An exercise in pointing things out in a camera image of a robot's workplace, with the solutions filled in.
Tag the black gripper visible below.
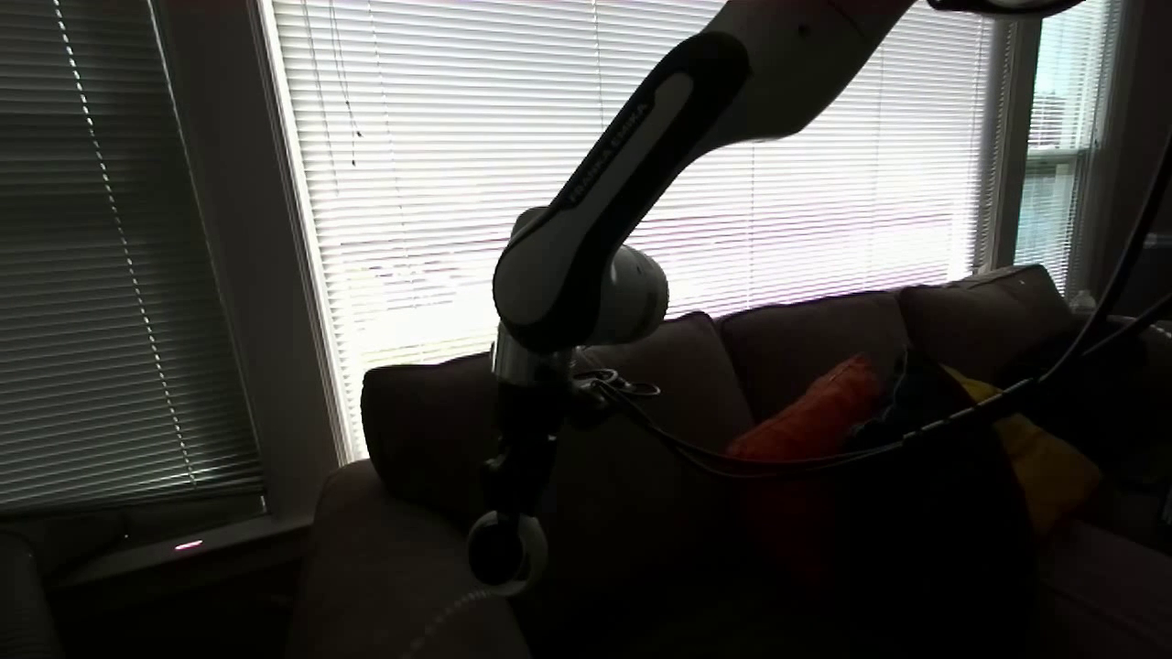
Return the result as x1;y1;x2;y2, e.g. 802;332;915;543
465;379;570;592

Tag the grey fabric sofa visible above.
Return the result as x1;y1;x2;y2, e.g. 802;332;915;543
287;260;1172;659

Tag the olive sofa back cushion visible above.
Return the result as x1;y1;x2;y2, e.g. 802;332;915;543
359;308;754;529
716;263;1076;418

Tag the orange pillow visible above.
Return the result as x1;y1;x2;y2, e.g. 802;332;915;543
725;352;890;468

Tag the wide window blind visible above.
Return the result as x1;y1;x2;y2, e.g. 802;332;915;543
268;0;996;462

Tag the narrow window blind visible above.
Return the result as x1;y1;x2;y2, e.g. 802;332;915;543
0;0;268;515

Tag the yellow blanket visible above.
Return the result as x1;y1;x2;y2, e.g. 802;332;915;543
947;363;1108;543

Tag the bare glass window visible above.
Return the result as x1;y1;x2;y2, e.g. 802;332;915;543
1009;0;1108;288

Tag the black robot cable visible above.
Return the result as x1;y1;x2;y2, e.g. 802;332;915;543
600;133;1172;484

